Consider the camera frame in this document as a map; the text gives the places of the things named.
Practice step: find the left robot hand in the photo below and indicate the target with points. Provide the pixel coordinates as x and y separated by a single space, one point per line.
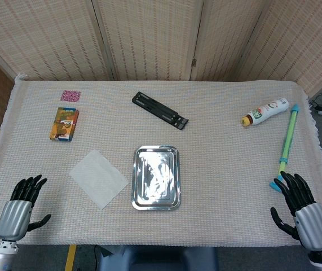
15 216

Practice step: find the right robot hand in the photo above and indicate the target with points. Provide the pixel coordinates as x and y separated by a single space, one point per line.
311 223

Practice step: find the white paper sheet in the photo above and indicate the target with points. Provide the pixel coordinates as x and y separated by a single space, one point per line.
98 179

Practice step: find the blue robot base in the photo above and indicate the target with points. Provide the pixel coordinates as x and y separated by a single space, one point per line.
155 258

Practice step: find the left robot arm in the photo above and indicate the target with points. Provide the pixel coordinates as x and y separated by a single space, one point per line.
1 255

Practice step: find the pink patterned card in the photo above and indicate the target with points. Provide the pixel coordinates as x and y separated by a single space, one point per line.
70 95

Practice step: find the silver metal tray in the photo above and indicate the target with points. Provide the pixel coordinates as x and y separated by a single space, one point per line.
156 178

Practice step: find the green blue water pump toy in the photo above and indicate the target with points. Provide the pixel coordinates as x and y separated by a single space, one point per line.
287 135

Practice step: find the beige woven tablecloth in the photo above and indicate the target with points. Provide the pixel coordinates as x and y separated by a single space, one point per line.
220 175

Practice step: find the orange snack box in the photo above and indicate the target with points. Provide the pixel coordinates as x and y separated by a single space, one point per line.
64 124

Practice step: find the white bottle yellow cap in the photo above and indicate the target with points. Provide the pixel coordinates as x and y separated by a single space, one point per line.
265 110

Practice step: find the woven folding screen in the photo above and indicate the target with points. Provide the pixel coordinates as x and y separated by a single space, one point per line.
149 36

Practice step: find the black metal rail bracket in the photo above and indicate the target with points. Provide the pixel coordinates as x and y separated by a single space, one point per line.
160 109

